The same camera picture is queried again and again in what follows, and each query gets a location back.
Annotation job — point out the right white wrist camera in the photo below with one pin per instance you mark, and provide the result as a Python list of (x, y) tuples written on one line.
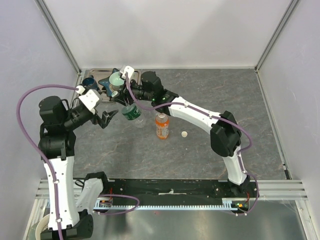
[(126, 73)]

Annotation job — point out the orange drink bottle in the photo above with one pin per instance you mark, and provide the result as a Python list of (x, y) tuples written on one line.
[(162, 125)]

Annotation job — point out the slotted cable duct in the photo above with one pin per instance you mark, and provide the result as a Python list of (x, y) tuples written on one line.
[(176, 202)]

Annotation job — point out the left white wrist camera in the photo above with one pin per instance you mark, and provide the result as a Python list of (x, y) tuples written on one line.
[(90, 98)]

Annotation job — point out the clear green-label water bottle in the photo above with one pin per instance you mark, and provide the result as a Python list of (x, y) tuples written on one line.
[(132, 113)]

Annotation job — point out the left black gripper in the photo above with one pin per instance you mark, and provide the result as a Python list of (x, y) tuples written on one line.
[(106, 116)]

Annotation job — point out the right aluminium frame post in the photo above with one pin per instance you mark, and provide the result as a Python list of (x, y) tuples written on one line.
[(277, 33)]

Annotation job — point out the dark blue cup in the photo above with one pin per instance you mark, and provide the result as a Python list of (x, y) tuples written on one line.
[(90, 84)]

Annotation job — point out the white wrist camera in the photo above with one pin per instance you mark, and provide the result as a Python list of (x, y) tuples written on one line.
[(90, 98), (126, 73)]

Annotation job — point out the steel tray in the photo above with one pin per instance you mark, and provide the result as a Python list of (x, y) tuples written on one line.
[(98, 74)]

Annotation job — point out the left aluminium frame post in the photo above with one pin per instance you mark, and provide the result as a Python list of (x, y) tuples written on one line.
[(48, 16)]

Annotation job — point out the patterned ceramic bowl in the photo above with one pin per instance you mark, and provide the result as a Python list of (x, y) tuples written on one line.
[(41, 226)]

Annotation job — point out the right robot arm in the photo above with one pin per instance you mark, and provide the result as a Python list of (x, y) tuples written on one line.
[(225, 134)]

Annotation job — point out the blue star-shaped dish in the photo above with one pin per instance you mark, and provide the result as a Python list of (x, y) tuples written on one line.
[(105, 84)]

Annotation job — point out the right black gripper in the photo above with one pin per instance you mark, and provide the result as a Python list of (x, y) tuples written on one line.
[(125, 92)]

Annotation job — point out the pale green bowl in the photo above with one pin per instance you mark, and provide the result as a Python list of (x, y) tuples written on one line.
[(115, 81)]

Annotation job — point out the green square plate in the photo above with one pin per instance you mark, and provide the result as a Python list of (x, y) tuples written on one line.
[(32, 232)]

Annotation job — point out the aluminium frame post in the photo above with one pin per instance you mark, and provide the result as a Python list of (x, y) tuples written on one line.
[(277, 33), (48, 16)]

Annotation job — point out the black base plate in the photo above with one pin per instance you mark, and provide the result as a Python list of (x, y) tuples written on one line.
[(155, 188)]

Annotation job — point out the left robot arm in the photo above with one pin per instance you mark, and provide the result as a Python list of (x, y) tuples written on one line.
[(57, 142)]

